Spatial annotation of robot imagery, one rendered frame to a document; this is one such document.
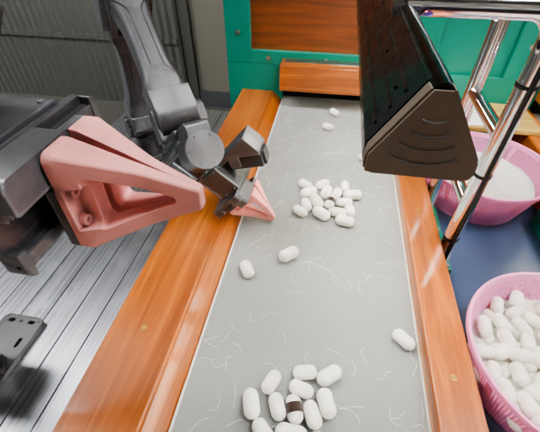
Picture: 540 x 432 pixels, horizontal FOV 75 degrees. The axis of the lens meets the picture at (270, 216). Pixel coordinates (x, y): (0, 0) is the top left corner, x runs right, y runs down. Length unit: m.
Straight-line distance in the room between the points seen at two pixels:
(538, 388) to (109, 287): 0.66
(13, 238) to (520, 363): 0.57
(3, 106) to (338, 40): 0.90
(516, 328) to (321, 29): 0.81
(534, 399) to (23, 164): 0.58
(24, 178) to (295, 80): 0.88
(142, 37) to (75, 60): 2.50
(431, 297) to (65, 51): 2.95
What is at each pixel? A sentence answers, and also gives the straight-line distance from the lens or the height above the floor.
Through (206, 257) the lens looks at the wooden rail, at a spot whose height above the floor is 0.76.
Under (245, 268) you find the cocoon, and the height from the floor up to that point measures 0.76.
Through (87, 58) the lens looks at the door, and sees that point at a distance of 3.08.
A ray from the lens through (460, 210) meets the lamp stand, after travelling 0.62.
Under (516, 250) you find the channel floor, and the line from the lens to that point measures 0.86.
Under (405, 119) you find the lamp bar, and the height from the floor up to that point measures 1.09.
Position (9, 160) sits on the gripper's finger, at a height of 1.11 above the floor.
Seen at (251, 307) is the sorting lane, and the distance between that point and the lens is 0.55.
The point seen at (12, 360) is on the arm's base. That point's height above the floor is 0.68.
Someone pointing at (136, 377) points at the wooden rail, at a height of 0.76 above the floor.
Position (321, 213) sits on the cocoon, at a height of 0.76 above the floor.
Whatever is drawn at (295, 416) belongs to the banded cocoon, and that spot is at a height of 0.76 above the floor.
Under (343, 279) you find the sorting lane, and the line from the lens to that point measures 0.59.
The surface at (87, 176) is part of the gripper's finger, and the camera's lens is 0.21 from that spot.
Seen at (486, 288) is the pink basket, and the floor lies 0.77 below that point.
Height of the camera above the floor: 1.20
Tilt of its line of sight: 43 degrees down
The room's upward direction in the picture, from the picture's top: straight up
